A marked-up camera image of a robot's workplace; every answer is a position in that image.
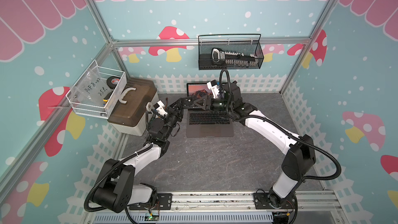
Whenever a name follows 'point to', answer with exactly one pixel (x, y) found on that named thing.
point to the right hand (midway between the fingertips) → (195, 103)
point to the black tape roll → (112, 81)
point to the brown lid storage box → (129, 115)
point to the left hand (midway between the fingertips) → (186, 100)
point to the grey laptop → (205, 124)
